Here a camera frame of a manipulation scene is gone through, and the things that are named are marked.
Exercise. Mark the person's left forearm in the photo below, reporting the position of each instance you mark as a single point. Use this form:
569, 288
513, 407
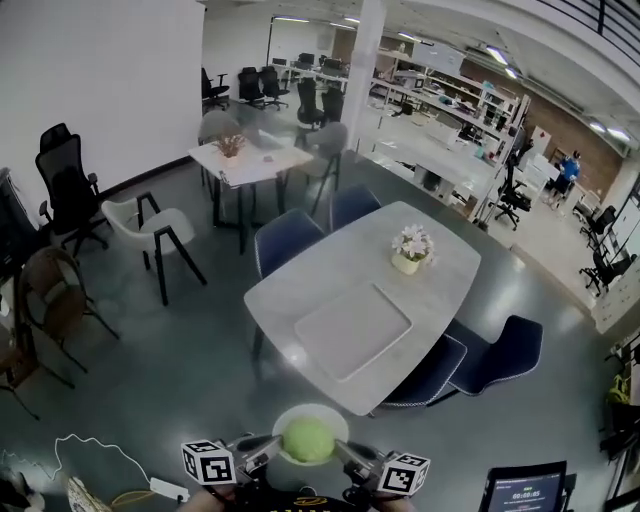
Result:
212, 502

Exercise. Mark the black trash bin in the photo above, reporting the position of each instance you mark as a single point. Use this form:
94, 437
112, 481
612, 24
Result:
15, 225

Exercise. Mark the white column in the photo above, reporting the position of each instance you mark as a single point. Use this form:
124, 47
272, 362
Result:
365, 75

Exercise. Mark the white chair with black legs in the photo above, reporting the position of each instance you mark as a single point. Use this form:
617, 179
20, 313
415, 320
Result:
150, 225

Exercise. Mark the grey lockers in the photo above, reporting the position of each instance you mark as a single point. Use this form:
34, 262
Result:
622, 280

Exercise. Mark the black mesh high-back chair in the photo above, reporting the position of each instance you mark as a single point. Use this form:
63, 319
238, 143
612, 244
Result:
65, 185

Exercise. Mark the blue dining chair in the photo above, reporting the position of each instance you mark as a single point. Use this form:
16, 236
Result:
285, 240
355, 205
425, 370
500, 355

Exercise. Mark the grey marble dining table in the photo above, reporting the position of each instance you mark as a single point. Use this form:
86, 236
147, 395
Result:
350, 250

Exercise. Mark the brown wicker chair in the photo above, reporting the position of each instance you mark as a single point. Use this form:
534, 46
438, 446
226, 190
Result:
55, 295

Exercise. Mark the person's right forearm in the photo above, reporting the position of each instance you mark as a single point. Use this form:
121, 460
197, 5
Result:
395, 505

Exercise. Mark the white square table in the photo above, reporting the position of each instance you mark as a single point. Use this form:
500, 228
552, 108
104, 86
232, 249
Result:
250, 160

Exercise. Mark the black tablet screen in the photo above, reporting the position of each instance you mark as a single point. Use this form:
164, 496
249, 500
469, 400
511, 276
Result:
525, 492

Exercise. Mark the green cabbage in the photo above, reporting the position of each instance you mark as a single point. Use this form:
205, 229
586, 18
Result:
308, 441

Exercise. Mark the yellow-green plastic item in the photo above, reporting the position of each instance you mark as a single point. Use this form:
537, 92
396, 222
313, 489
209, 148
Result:
619, 390

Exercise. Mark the white storage shelving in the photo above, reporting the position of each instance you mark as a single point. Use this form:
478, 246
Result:
450, 100

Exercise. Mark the black office chair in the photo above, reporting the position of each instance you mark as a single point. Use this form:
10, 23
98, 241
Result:
607, 270
272, 85
250, 86
309, 102
212, 90
512, 192
600, 225
332, 105

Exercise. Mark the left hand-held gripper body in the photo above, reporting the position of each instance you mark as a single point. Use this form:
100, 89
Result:
207, 462

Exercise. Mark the pink flowers in cream pot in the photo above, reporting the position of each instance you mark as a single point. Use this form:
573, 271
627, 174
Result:
412, 247

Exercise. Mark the black mezzanine railing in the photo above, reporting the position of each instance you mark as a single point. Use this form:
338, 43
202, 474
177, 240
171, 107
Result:
615, 25

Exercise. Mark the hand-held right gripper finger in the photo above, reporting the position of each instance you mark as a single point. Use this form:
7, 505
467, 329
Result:
352, 452

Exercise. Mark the black tablet stand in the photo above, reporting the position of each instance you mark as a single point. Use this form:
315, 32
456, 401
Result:
571, 495

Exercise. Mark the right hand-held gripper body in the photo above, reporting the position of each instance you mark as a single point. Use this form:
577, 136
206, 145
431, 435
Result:
405, 475

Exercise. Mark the white power strip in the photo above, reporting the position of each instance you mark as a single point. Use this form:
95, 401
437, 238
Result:
167, 489

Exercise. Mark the gold chair with floral cushion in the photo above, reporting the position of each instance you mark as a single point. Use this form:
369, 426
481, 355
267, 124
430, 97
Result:
87, 497

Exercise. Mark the person's navy printed shirt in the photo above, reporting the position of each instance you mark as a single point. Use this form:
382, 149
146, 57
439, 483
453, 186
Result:
300, 504

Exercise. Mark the grey rectangular tray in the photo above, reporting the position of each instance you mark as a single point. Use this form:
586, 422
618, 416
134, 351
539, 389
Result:
352, 330

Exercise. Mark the dried reddish potted plant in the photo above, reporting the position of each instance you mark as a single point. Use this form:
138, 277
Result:
229, 149

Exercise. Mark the white round plate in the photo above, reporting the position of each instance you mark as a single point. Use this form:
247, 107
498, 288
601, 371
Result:
310, 411

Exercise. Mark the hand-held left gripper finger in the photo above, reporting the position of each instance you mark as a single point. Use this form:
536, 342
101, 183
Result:
267, 450

